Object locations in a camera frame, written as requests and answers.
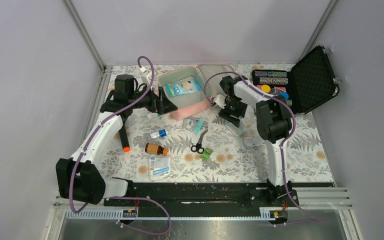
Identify black thermometer orange tip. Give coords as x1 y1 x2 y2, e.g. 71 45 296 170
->
118 124 131 153

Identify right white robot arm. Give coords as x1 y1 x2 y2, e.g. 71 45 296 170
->
218 71 296 206

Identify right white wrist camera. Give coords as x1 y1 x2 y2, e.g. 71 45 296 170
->
212 94 227 109

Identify small green box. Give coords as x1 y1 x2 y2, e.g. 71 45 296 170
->
200 147 214 161

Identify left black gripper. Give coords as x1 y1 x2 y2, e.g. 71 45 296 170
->
128 83 178 115

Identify white plastic bottle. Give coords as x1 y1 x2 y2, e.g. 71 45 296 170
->
146 113 160 120

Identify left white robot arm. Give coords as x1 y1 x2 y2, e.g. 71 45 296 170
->
55 74 179 206

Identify floral table mat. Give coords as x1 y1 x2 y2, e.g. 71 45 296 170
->
79 63 335 184

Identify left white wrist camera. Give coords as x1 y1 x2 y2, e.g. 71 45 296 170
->
139 66 159 87

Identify brown syrup bottle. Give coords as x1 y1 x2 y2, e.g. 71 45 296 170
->
145 143 169 156

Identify pink medicine kit case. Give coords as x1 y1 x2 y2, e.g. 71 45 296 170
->
158 64 234 120

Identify small blue label bottle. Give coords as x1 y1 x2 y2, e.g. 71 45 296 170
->
149 129 168 140

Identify white blue gauze packet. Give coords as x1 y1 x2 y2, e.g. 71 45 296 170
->
148 157 171 181

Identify black handled scissors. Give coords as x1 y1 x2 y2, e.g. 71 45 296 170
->
190 129 208 154

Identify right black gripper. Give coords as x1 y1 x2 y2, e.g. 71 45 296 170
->
219 96 248 129

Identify blue blister pack in kit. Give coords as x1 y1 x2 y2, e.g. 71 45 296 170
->
165 78 201 98

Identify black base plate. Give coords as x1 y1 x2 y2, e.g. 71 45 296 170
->
103 182 300 218

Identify teal item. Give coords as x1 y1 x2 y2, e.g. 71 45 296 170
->
226 122 248 137

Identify white sachets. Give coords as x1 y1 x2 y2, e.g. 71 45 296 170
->
242 136 265 148

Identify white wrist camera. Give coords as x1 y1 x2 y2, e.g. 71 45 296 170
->
212 94 227 109
139 66 159 87

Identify bandage packet with teal card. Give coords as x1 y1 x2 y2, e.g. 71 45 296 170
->
181 117 208 134

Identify black poker chip case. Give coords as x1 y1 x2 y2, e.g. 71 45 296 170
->
250 45 340 114

